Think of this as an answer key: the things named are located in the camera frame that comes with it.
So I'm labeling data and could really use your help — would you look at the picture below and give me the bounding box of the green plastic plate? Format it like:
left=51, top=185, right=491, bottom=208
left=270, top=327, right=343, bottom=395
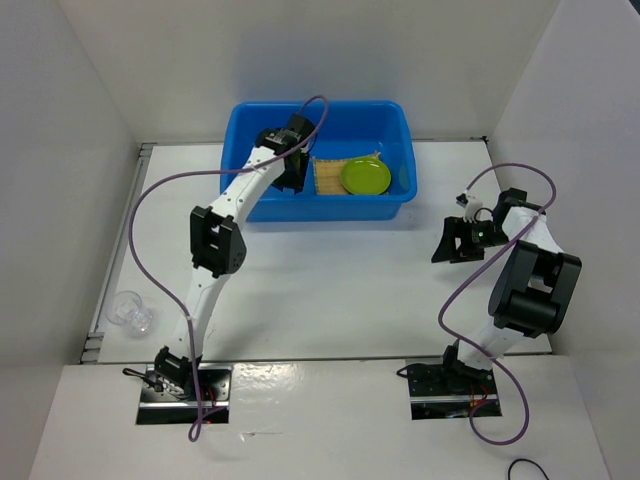
left=340, top=157, right=392, bottom=195

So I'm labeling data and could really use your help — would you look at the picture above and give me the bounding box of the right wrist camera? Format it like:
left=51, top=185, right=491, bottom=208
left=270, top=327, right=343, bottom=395
left=456, top=190, right=484, bottom=222

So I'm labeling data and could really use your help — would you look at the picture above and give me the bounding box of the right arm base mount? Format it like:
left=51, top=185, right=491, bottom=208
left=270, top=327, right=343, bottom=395
left=395, top=359, right=502, bottom=421

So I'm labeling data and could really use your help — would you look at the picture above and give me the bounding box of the black cable loop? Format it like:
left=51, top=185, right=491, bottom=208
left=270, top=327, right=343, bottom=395
left=507, top=457, right=552, bottom=480

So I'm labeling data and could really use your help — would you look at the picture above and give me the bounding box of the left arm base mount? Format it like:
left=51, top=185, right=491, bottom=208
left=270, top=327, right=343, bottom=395
left=122, top=364, right=233, bottom=425

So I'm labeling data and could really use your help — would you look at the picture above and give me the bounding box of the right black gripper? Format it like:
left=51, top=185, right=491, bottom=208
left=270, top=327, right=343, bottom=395
left=431, top=216, right=512, bottom=263

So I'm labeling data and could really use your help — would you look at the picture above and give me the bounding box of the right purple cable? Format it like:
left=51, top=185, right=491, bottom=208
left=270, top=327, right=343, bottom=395
left=437, top=162, right=558, bottom=446

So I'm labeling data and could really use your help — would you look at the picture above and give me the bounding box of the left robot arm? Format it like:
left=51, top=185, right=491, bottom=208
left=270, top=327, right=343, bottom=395
left=154, top=113, right=315, bottom=400

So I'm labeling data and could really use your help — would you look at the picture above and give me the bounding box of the woven bamboo mat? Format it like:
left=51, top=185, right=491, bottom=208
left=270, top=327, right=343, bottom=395
left=313, top=152, right=383, bottom=196

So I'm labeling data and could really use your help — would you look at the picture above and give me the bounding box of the blue plastic bin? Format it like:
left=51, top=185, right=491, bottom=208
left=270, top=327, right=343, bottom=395
left=220, top=100, right=417, bottom=222

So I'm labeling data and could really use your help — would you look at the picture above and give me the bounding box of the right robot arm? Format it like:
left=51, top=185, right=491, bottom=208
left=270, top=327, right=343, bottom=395
left=431, top=188, right=582, bottom=394

